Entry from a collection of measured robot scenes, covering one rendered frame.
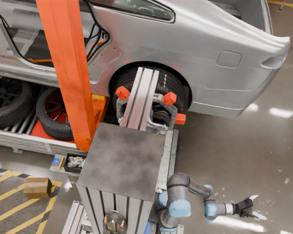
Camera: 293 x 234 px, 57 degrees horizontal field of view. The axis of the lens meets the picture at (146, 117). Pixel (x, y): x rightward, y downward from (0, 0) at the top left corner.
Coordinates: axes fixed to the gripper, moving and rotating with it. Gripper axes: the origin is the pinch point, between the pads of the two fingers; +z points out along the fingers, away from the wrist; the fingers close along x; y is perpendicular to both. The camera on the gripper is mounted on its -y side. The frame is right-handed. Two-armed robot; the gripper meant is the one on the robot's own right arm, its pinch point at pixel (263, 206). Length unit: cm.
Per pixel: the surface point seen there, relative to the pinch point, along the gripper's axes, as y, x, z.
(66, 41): -70, -67, -118
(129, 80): -4, -115, -81
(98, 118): 41, -111, -109
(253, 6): -20, -234, 66
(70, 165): 59, -69, -133
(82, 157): 61, -79, -123
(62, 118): 78, -144, -154
